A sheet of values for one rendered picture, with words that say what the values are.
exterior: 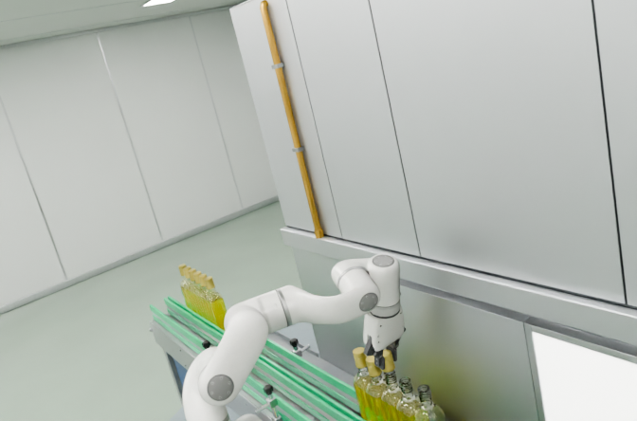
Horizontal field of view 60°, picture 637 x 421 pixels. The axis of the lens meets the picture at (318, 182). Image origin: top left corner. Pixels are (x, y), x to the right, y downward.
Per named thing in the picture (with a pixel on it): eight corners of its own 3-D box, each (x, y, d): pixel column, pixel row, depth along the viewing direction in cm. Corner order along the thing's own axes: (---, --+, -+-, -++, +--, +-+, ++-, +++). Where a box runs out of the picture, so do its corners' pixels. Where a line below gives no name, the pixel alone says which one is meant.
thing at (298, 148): (326, 235, 172) (268, -2, 155) (318, 239, 170) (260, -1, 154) (320, 234, 174) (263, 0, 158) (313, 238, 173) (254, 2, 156)
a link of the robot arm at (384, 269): (343, 281, 120) (327, 259, 128) (345, 320, 124) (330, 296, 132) (405, 263, 124) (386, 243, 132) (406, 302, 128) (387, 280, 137)
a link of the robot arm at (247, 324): (293, 354, 126) (308, 375, 112) (202, 390, 121) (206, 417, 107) (272, 286, 125) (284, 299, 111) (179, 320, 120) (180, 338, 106)
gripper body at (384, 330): (388, 287, 137) (389, 323, 142) (357, 305, 131) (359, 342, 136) (410, 302, 132) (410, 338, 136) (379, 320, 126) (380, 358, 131)
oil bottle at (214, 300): (235, 337, 233) (216, 276, 226) (223, 343, 230) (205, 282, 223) (228, 333, 238) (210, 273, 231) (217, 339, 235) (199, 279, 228)
